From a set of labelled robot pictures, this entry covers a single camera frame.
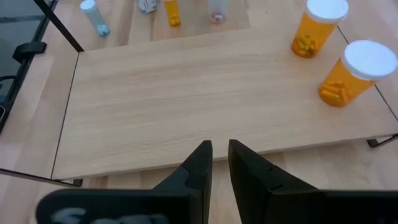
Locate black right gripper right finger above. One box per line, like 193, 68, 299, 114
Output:
228, 139, 398, 224

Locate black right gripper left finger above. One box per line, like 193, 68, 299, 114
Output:
35, 139, 214, 224

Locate large orange pill bottle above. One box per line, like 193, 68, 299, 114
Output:
291, 0, 349, 59
318, 39, 398, 109

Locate slim teal pill bottle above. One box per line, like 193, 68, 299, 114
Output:
80, 0, 111, 37

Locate small orange pill bottle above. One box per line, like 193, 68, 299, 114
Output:
164, 0, 182, 27

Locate large white supplement bottle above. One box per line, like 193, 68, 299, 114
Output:
136, 0, 159, 15

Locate clear bottle pink pills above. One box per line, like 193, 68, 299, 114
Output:
208, 0, 229, 25

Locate black table edge rail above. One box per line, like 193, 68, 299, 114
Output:
0, 0, 58, 134

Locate black rail clamp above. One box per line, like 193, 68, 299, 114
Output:
12, 41, 47, 65

